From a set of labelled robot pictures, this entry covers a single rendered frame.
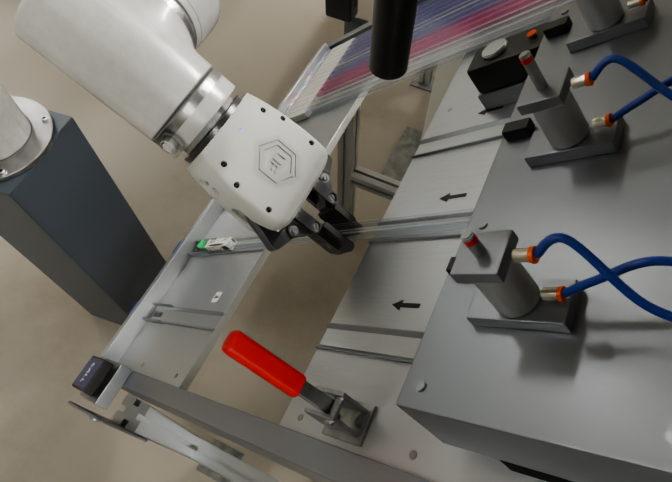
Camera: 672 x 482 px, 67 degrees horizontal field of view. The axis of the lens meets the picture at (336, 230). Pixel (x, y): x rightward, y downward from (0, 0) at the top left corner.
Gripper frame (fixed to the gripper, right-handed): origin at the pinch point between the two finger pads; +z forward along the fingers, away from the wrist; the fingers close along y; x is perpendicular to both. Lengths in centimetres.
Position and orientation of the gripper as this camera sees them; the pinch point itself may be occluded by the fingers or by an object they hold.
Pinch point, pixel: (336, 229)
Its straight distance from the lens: 51.2
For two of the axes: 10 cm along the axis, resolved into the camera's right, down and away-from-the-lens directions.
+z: 7.2, 6.0, 3.5
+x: -5.4, 1.8, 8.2
